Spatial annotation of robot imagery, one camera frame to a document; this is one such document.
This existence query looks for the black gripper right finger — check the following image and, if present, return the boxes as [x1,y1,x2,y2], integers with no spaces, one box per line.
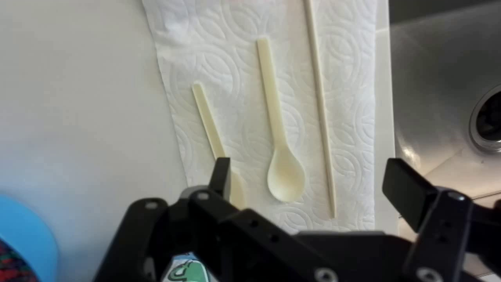
[381,157,501,282]

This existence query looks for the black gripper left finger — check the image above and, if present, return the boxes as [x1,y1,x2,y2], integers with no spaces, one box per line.
[92,155,345,282]

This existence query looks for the cream plastic spoon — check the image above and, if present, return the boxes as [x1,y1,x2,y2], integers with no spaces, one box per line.
[255,36,308,204]

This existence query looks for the patterned white paper cup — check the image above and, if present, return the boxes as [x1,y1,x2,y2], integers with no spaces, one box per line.
[161,252,220,282]

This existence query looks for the round sink drain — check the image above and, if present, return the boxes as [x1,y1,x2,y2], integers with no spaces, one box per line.
[468,85,501,155]

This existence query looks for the cream plastic knife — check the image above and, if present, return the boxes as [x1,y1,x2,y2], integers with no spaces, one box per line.
[190,80,247,209]

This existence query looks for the blue plate with colourful sprinkles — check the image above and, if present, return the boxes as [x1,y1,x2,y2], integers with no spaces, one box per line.
[0,193,59,282]

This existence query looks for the stainless steel sink basin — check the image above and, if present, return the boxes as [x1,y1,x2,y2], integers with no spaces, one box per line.
[388,0,501,202]

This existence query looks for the long cream stir stick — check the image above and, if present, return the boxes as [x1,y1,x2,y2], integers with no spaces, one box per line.
[303,0,338,220]

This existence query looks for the white paper towel sheet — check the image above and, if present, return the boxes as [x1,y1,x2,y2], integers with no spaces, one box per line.
[139,0,380,234]

